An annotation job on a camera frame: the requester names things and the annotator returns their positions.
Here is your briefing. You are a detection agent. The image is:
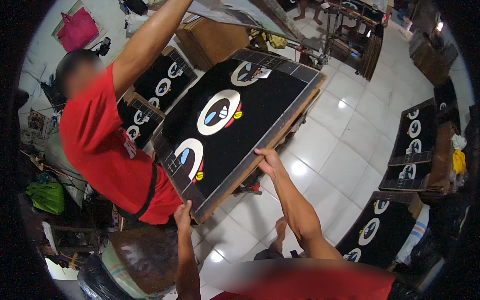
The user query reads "person's right hand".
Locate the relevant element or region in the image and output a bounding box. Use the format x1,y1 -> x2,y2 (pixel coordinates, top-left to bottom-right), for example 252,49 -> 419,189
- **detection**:
254,148 -> 288,180

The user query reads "person's left hand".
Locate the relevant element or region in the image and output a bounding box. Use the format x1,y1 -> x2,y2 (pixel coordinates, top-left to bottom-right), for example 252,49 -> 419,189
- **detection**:
173,200 -> 194,235

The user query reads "large black printing board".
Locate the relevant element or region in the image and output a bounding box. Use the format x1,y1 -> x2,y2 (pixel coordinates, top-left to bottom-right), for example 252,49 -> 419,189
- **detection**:
151,48 -> 328,225

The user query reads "brown round stool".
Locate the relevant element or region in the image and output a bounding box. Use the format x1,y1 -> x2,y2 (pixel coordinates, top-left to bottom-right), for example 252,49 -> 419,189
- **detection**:
108,225 -> 181,296

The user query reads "striped woven sack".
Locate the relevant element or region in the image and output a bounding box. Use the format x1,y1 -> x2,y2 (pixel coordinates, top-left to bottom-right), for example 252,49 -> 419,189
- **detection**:
100,243 -> 151,300

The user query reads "black plastic bag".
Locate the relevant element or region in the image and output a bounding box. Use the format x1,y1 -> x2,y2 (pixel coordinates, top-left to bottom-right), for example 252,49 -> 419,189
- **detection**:
77,254 -> 133,300

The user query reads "black printed board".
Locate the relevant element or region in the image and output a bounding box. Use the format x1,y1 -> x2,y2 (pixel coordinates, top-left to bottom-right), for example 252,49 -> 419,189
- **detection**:
387,98 -> 438,167
433,76 -> 461,125
116,91 -> 166,151
378,161 -> 433,192
133,46 -> 199,112
335,191 -> 424,269

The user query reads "yellow rag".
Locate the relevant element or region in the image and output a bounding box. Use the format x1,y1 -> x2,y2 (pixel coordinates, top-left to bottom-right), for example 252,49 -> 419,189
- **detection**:
250,29 -> 288,52

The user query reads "person's body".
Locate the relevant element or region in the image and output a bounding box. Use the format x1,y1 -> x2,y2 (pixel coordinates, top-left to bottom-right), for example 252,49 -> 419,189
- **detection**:
209,258 -> 397,300

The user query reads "brown cardboard box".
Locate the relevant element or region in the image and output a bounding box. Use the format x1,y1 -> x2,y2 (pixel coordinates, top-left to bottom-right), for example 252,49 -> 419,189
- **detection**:
175,16 -> 251,72

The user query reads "green plastic bag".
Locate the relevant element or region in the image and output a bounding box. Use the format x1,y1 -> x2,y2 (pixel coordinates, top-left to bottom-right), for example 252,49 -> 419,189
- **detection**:
25,181 -> 67,216

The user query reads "stack of brown frames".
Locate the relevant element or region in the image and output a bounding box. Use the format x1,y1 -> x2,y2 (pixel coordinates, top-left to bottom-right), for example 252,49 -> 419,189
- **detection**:
361,33 -> 384,82

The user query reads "metal printing rack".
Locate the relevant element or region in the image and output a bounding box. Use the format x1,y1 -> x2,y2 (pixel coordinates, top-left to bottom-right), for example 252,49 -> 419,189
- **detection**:
295,0 -> 388,82

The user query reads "white striped sack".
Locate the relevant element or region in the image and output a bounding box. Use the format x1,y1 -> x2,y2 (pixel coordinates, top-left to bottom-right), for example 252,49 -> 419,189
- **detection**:
395,204 -> 431,266

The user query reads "brown wooden table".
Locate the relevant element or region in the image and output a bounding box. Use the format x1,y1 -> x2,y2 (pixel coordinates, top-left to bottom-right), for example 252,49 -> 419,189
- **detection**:
427,121 -> 457,196

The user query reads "yellow cloth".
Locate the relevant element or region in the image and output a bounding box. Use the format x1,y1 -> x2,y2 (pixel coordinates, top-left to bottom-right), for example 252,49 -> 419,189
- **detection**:
452,149 -> 467,175

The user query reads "white cloth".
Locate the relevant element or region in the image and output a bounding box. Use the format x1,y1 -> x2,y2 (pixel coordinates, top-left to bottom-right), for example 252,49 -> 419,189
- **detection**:
451,133 -> 468,151

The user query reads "heap of cardboard cartons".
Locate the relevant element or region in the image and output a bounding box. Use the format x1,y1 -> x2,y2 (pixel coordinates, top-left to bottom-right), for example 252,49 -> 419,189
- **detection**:
408,29 -> 459,88

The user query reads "white plastic bag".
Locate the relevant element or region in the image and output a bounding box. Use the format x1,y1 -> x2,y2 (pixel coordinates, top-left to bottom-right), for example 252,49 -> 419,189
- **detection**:
124,13 -> 151,38

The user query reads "pink bag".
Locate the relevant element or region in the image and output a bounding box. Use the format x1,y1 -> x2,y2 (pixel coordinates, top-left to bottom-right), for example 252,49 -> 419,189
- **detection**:
56,7 -> 100,53

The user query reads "screen printing frame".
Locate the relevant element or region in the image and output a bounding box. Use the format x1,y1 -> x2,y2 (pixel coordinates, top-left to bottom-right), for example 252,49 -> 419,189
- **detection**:
187,0 -> 324,52

